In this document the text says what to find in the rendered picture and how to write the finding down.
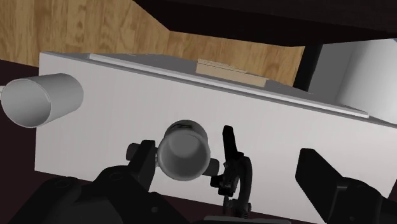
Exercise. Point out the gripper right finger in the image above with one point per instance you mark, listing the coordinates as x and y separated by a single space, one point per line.
341 195

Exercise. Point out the white table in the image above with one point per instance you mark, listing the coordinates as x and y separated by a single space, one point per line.
279 130

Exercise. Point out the tan wooden block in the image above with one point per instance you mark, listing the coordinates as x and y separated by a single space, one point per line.
229 74

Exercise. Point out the grey cup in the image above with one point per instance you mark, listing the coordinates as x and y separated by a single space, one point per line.
183 155
34 99

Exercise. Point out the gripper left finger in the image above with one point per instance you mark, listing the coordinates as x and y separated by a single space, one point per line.
121 195

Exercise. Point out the dark grey cylinder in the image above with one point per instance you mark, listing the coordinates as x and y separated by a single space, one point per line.
212 167

